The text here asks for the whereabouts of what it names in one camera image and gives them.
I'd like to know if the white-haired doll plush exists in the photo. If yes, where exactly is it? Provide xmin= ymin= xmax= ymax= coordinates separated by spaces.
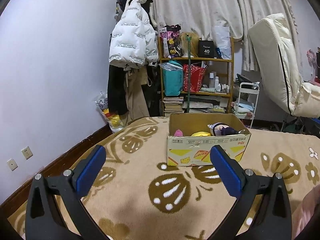
xmin=208 ymin=122 xmax=239 ymax=136

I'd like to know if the yellow dog plush toy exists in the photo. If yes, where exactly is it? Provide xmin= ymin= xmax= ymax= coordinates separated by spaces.
xmin=191 ymin=131 xmax=212 ymax=137

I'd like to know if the open cardboard box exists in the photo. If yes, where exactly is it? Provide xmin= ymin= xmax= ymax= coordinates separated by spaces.
xmin=167 ymin=113 xmax=251 ymax=166

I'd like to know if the plastic bag with toys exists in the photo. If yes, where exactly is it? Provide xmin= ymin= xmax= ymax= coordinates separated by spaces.
xmin=95 ymin=92 xmax=124 ymax=133

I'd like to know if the pink plush toy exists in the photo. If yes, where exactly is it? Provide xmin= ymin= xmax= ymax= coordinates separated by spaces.
xmin=174 ymin=129 xmax=183 ymax=137

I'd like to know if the white utility cart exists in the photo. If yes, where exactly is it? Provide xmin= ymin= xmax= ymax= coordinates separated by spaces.
xmin=232 ymin=82 xmax=260 ymax=128

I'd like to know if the black hanging garment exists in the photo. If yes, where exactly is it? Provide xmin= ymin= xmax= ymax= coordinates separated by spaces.
xmin=107 ymin=65 xmax=128 ymax=115

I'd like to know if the beige hanging coat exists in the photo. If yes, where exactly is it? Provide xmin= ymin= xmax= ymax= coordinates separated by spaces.
xmin=123 ymin=67 xmax=150 ymax=125

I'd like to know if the stack of books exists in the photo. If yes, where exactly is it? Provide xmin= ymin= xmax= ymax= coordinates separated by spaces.
xmin=163 ymin=97 xmax=184 ymax=116

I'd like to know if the red gift bag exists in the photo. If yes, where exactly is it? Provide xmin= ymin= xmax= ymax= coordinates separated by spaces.
xmin=183 ymin=64 xmax=206 ymax=93

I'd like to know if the wooden shelf unit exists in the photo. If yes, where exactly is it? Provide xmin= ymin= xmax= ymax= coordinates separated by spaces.
xmin=174 ymin=37 xmax=234 ymax=113

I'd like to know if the teal storage bag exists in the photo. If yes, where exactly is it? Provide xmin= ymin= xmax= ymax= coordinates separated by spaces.
xmin=161 ymin=60 xmax=183 ymax=96

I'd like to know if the cream folded mattress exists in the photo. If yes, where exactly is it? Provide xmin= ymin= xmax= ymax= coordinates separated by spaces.
xmin=248 ymin=13 xmax=319 ymax=118

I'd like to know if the black box marked 40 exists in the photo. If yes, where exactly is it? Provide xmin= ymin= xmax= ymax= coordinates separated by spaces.
xmin=198 ymin=40 xmax=215 ymax=58

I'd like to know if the white puffer jacket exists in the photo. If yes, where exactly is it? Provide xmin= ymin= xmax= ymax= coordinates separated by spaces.
xmin=109 ymin=0 xmax=159 ymax=71

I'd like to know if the green pole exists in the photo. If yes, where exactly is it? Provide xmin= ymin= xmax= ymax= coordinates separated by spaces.
xmin=187 ymin=35 xmax=191 ymax=113

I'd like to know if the blonde wig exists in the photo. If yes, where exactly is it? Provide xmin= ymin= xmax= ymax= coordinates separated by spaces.
xmin=178 ymin=32 xmax=200 ymax=57

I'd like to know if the floral curtain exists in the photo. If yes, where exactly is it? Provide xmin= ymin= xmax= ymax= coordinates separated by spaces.
xmin=153 ymin=0 xmax=302 ymax=72

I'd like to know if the wall socket lower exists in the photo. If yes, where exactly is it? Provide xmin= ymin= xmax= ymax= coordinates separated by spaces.
xmin=7 ymin=159 xmax=18 ymax=171

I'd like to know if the wall socket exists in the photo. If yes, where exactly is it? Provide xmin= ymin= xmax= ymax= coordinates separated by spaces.
xmin=21 ymin=146 xmax=33 ymax=160
xmin=7 ymin=159 xmax=18 ymax=171

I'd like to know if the wall socket upper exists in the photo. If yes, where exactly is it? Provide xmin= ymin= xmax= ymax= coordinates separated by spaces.
xmin=21 ymin=146 xmax=33 ymax=160

